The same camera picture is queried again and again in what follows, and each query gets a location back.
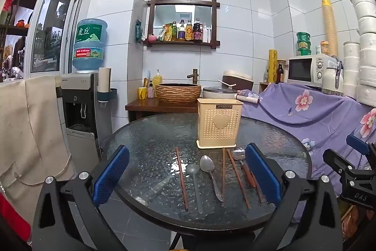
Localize dark sauce bottle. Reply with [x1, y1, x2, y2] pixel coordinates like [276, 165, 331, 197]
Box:
[193, 18, 203, 42]

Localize woven pattern wash basin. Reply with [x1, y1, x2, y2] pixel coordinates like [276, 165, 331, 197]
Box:
[155, 83, 202, 105]

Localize purple floral cloth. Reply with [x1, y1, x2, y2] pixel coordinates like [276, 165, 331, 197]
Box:
[241, 82, 376, 212]

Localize dark wooden framed mirror shelf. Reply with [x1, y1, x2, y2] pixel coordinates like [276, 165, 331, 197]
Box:
[143, 0, 221, 49]

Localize dark wooden side table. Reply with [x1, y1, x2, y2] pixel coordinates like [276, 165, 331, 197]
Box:
[125, 97, 201, 123]

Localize white microwave oven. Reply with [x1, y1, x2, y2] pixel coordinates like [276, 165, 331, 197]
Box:
[286, 54, 339, 86]

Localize red garment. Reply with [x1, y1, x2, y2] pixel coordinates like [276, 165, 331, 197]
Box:
[0, 191, 32, 244]

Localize grey translucent plastic spoon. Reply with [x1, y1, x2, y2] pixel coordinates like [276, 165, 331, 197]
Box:
[186, 163, 204, 214]

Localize brown wooden chopstick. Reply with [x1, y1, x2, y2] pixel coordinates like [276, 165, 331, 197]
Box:
[227, 149, 251, 210]
[248, 169, 264, 203]
[175, 147, 189, 211]
[221, 148, 226, 208]

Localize sliding glass window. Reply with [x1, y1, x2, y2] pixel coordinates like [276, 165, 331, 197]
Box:
[29, 0, 84, 74]

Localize green hanging packet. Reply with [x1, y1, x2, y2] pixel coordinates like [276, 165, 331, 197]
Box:
[135, 20, 145, 43]

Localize blue water jug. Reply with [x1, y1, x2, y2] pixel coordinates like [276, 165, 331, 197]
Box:
[72, 18, 108, 74]

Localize wood-handled metal spoon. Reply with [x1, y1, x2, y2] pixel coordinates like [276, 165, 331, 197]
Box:
[231, 147, 257, 188]

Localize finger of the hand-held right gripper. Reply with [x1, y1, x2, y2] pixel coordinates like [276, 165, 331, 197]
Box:
[346, 135, 376, 156]
[322, 148, 362, 179]

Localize yellow soap pump bottle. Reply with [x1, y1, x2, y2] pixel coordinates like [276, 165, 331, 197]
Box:
[152, 69, 163, 89]

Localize white pot with glass lid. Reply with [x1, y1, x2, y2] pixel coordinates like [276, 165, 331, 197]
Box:
[202, 85, 239, 100]

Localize stack of paper cups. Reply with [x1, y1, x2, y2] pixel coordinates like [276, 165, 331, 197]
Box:
[320, 0, 339, 58]

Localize orange label oil bottle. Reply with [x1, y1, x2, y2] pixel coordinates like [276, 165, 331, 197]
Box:
[185, 20, 194, 41]

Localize purple label bottle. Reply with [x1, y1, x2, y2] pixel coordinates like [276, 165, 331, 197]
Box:
[177, 19, 186, 40]

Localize white electric kettle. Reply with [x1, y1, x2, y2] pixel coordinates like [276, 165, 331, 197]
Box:
[321, 58, 344, 96]

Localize beige plastic utensil holder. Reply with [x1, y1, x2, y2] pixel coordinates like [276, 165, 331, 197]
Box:
[196, 98, 244, 149]

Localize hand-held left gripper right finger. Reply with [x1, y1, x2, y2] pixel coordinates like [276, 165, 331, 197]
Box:
[244, 143, 344, 251]

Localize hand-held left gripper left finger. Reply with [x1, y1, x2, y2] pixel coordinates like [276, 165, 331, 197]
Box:
[32, 145, 130, 251]

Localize brown white rice cooker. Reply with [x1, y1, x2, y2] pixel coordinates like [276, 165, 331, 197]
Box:
[218, 70, 254, 92]

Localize grey water dispenser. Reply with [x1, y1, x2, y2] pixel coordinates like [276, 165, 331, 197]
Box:
[60, 72, 103, 162]

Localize stack of green noodle cups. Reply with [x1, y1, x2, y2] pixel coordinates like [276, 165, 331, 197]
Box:
[296, 32, 312, 57]

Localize white lint roller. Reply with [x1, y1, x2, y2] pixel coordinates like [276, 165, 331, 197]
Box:
[235, 93, 261, 104]

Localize yellow green seasoning packet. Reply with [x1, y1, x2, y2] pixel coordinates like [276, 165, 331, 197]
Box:
[159, 23, 174, 41]

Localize yellow film roll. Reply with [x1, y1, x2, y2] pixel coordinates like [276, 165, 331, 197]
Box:
[267, 49, 278, 84]

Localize teal wall holder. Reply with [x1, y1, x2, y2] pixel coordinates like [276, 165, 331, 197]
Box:
[98, 88, 118, 102]

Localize bronze faucet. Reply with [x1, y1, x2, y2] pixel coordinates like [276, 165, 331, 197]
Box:
[187, 68, 199, 85]

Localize stacks of white paper bowls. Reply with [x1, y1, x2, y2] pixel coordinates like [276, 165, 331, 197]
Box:
[342, 0, 376, 108]

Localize beige hanging cloth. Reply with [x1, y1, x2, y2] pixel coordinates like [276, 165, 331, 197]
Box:
[0, 76, 75, 212]

